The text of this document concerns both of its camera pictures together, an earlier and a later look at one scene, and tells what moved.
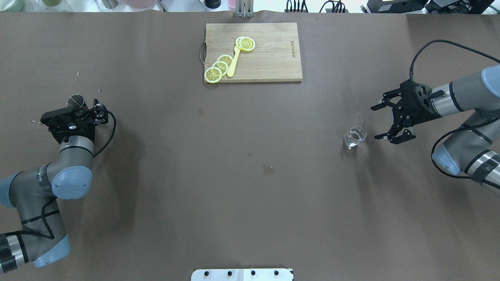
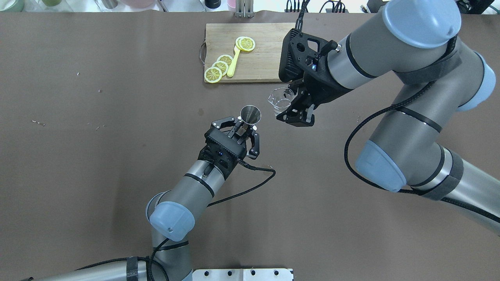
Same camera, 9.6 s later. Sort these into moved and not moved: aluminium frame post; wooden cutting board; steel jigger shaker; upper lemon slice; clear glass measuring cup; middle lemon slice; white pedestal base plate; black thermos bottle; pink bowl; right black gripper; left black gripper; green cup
Moved: right black gripper; clear glass measuring cup; left black gripper; steel jigger shaker
Not moved: wooden cutting board; upper lemon slice; green cup; pink bowl; middle lemon slice; white pedestal base plate; black thermos bottle; aluminium frame post
